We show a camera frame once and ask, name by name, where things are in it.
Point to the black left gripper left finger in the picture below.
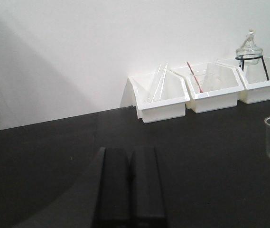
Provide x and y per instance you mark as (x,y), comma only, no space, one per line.
(113,202)

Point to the black wire tripod stand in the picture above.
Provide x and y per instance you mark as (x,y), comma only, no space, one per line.
(264,64)

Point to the middle white storage bin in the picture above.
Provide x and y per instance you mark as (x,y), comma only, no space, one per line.
(226,89)

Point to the right white storage bin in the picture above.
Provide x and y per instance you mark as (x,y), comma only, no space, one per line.
(256,85)

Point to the left white storage bin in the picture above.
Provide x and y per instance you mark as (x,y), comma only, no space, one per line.
(173,99)

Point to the white storage bin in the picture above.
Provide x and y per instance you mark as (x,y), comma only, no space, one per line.
(226,89)
(256,85)
(173,99)

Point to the round glass flask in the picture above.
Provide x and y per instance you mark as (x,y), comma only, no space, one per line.
(249,53)

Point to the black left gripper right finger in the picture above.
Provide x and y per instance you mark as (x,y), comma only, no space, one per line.
(146,198)

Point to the red stirring rod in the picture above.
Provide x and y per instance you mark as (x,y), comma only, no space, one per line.
(192,72)

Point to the small beaker in bin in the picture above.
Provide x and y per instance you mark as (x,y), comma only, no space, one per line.
(205,79)

